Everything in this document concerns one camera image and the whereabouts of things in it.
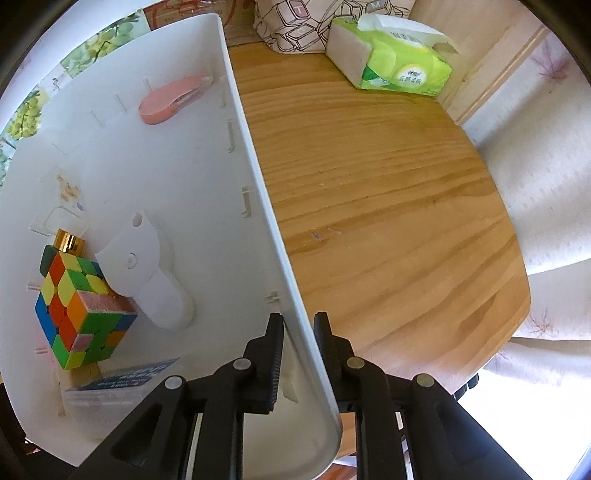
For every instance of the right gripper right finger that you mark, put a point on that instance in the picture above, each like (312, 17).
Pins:
(356, 383)

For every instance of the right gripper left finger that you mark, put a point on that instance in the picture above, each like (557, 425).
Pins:
(263, 375)

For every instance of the clear dental floss box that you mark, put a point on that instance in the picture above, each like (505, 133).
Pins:
(99, 406)

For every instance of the multicolour puzzle cube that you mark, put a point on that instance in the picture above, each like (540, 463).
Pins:
(82, 318)

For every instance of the green bottle gold cap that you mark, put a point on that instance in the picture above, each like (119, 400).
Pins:
(64, 242)

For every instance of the white plastic storage box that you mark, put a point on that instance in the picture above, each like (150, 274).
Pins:
(147, 156)

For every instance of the pink handled tool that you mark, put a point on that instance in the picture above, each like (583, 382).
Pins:
(164, 102)

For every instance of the small cartoon sticker card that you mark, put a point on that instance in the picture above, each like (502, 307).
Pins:
(61, 207)

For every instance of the green tissue pack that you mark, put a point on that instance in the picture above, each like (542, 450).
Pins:
(388, 53)

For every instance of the patterned tote bag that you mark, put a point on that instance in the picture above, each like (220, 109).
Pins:
(302, 26)

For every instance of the grape poster sheet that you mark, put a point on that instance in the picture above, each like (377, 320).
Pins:
(26, 118)

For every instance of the brown cardboard piece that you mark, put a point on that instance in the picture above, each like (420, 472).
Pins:
(236, 16)

